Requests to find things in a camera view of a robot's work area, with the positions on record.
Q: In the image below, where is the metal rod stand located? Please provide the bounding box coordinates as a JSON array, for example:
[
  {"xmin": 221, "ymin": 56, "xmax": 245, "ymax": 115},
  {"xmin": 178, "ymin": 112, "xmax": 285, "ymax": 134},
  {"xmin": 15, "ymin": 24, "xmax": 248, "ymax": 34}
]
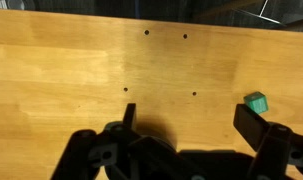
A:
[{"xmin": 233, "ymin": 0, "xmax": 287, "ymax": 26}]

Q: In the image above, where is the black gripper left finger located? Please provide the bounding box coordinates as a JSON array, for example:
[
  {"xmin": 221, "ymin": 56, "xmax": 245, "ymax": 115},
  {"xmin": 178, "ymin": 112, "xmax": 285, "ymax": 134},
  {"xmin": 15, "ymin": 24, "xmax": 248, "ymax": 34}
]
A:
[{"xmin": 50, "ymin": 103, "xmax": 178, "ymax": 180}]

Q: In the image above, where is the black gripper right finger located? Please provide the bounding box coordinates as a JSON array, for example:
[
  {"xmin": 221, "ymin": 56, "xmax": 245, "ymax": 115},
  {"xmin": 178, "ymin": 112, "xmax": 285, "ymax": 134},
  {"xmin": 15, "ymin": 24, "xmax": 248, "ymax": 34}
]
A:
[{"xmin": 233, "ymin": 104, "xmax": 303, "ymax": 180}]

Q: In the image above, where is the green cube block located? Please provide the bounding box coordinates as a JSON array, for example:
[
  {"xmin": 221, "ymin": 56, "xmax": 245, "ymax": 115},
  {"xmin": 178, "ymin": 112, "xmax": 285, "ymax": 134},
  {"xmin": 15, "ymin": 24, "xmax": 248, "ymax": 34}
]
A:
[{"xmin": 244, "ymin": 91, "xmax": 269, "ymax": 114}]

